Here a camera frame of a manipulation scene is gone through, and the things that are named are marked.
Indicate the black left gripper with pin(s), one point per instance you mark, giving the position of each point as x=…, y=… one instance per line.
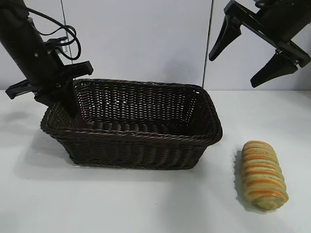
x=39, y=65

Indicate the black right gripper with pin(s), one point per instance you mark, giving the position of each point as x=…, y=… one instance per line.
x=279, y=21

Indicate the dark brown wicker basket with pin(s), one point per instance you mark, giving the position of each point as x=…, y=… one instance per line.
x=131, y=148

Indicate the long striped bread roll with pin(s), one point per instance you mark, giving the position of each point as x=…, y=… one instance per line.
x=263, y=174

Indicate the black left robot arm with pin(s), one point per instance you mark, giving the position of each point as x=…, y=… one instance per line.
x=12, y=19

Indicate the thin grey vertical rod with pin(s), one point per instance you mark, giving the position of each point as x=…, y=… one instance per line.
x=208, y=36
x=63, y=14

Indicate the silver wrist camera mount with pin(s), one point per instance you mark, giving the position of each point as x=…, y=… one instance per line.
x=59, y=44

